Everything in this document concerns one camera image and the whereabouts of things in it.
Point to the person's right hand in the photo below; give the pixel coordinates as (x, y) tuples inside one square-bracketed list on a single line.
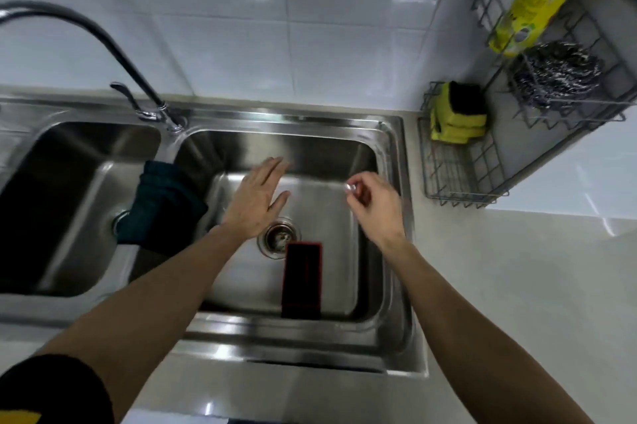
[(380, 214)]

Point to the black yellow shirt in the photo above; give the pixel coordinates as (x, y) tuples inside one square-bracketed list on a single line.
[(50, 384)]

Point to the person's right forearm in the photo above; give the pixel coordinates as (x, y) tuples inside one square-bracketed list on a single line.
[(473, 339)]

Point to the chrome gooseneck faucet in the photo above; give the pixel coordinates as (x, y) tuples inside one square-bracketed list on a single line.
[(99, 35)]

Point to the dark green cloth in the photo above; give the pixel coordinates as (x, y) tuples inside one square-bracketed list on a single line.
[(159, 204)]

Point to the stainless steel double sink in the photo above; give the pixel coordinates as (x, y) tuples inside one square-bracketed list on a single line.
[(318, 189)]

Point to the steel drain strainer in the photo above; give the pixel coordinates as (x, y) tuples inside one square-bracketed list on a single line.
[(118, 222), (273, 239)]

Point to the yellow green scrub sponge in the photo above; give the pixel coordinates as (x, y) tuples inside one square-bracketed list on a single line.
[(468, 97)]

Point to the person's left forearm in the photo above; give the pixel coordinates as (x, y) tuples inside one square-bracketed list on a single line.
[(149, 309)]

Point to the small yellow black sponge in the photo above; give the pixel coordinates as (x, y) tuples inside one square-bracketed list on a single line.
[(453, 135)]

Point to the steel wool scourer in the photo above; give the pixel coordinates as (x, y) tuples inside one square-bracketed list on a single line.
[(557, 75)]

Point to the red black scrubbing pad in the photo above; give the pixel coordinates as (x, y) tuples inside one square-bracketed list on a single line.
[(301, 284)]

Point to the person's left hand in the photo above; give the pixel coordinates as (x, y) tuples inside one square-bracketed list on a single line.
[(254, 204)]

